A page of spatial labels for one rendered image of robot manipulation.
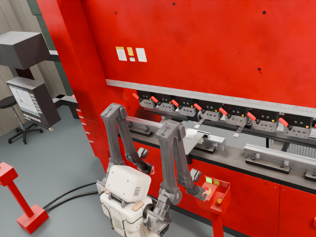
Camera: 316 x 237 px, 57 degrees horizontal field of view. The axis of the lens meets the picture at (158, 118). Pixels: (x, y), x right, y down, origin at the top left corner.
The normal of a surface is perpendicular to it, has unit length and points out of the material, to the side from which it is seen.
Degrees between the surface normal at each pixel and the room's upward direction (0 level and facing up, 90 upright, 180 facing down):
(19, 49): 90
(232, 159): 0
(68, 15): 90
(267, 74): 90
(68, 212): 0
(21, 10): 90
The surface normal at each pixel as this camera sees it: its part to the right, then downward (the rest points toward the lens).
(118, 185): -0.61, -0.18
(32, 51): 0.77, 0.21
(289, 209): -0.57, 0.53
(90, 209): -0.19, -0.83
